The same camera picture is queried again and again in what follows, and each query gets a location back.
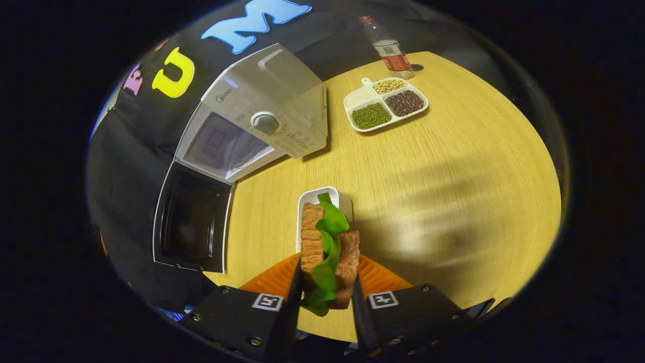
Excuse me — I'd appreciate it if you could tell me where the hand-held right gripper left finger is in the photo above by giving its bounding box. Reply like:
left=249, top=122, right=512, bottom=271
left=179, top=252, right=303, bottom=361

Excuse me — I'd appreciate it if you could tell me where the clear red label bottle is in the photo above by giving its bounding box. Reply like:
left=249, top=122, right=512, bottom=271
left=359, top=16, right=415, bottom=80

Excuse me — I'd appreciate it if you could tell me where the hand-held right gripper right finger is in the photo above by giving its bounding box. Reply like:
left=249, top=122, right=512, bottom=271
left=351, top=254, right=497, bottom=357

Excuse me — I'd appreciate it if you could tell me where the white rectangular tray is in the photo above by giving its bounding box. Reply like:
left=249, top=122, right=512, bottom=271
left=296, top=186, right=354, bottom=253

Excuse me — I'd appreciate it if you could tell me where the white microwave oven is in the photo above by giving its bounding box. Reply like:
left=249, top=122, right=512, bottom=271
left=153, top=43, right=329, bottom=273

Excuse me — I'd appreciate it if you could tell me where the black backdrop cloth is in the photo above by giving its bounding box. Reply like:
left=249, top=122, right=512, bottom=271
left=86, top=0, right=504, bottom=313

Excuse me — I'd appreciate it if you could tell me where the lettuce sandwich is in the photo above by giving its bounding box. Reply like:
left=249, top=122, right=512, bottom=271
left=300, top=193, right=361, bottom=316

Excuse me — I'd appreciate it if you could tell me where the divided white bean dish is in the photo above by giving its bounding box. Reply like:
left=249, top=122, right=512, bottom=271
left=344, top=77, right=429, bottom=133

